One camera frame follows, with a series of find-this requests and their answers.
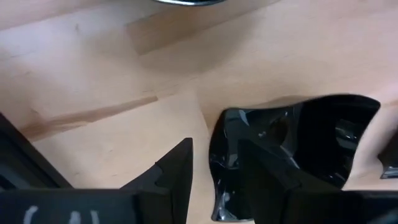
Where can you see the black rounded mini plate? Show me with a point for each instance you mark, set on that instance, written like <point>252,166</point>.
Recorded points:
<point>326,130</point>

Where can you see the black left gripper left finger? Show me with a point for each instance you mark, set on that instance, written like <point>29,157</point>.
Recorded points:
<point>177,174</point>

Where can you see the black wavy square mini plate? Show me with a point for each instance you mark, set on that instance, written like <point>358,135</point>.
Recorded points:
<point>189,2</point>

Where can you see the black metal table frame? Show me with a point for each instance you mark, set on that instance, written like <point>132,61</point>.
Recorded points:
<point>18,155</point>

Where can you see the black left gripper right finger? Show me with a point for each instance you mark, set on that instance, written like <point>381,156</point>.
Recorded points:
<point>267,183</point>

